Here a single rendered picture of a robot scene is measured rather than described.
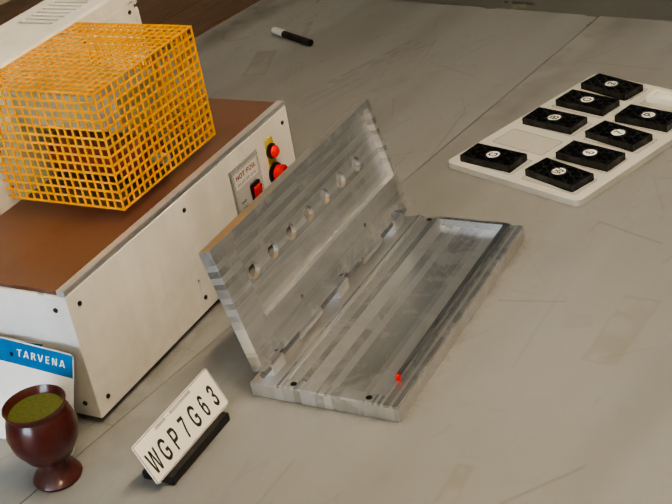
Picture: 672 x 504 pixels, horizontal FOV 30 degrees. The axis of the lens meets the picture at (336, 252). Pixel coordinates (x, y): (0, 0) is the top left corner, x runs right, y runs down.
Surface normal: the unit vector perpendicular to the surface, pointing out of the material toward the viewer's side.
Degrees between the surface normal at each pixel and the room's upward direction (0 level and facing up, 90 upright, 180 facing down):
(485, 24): 0
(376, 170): 76
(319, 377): 0
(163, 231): 90
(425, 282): 0
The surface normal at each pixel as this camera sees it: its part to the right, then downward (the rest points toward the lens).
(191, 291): 0.88, 0.11
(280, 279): 0.82, -0.10
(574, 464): -0.15, -0.86
